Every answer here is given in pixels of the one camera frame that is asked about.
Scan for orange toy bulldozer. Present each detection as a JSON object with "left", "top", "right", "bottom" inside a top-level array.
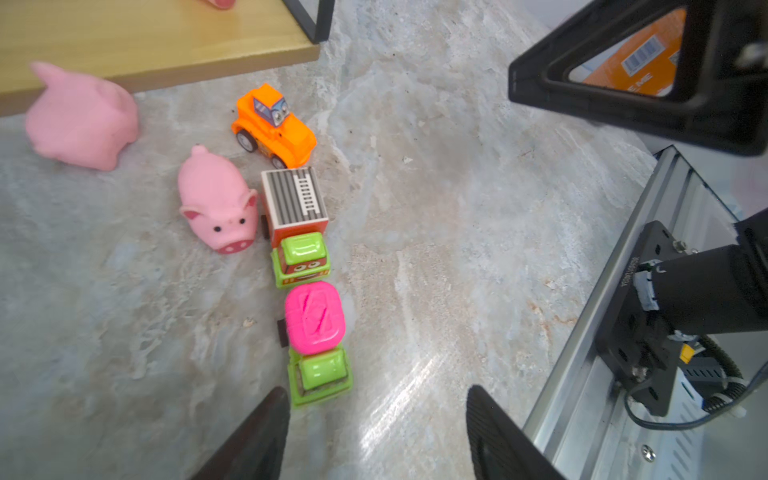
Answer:
[{"left": 231, "top": 83, "right": 317, "bottom": 169}]

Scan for green truck with box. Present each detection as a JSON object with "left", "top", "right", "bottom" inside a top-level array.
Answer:
[{"left": 261, "top": 167, "right": 331, "bottom": 289}]

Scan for wooden three-tier shelf black frame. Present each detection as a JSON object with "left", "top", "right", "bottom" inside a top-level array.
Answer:
[{"left": 1, "top": 1, "right": 320, "bottom": 116}]

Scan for pink pig on shelf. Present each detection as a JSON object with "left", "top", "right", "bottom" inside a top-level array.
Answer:
[{"left": 207, "top": 0, "right": 236, "bottom": 10}]

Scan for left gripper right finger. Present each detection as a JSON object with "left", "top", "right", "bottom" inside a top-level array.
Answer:
[{"left": 466, "top": 385, "right": 565, "bottom": 480}]

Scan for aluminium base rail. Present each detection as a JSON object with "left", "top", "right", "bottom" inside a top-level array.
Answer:
[{"left": 525, "top": 147, "right": 767, "bottom": 479}]

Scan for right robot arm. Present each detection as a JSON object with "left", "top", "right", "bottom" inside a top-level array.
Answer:
[{"left": 508, "top": 1, "right": 767, "bottom": 431}]

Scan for orange soda can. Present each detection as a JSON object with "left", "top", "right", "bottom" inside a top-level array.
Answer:
[{"left": 569, "top": 8, "right": 687, "bottom": 97}]

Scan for green truck pink load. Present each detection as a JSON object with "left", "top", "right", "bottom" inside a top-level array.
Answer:
[{"left": 277, "top": 280, "right": 354, "bottom": 409}]

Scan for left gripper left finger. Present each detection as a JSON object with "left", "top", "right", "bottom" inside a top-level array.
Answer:
[{"left": 192, "top": 386, "right": 290, "bottom": 480}]

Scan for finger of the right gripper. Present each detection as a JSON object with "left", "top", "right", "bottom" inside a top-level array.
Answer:
[{"left": 508, "top": 1, "right": 767, "bottom": 156}]

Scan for pink pig near shelf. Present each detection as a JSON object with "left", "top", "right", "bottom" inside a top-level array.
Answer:
[{"left": 25, "top": 62, "right": 140, "bottom": 171}]

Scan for pink pig in pile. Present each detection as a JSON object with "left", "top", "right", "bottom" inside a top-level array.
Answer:
[{"left": 177, "top": 145, "right": 258, "bottom": 255}]

